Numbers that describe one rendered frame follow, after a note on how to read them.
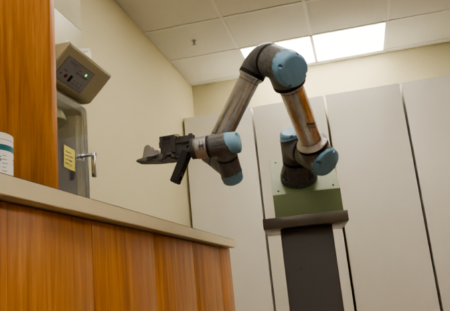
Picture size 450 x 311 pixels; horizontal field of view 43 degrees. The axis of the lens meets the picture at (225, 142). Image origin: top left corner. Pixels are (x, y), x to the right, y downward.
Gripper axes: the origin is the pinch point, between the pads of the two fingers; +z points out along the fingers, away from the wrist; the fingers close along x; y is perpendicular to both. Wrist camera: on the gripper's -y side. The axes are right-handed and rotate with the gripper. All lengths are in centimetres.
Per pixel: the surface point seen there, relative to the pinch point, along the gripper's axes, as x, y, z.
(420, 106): -284, 82, -134
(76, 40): -1, 51, 23
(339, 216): -37, -23, -64
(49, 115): 34.6, 9.8, 14.7
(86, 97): -0.7, 27.4, 19.3
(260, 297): -284, -53, 12
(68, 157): 10.3, 3.1, 21.4
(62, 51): 26.6, 33.3, 14.0
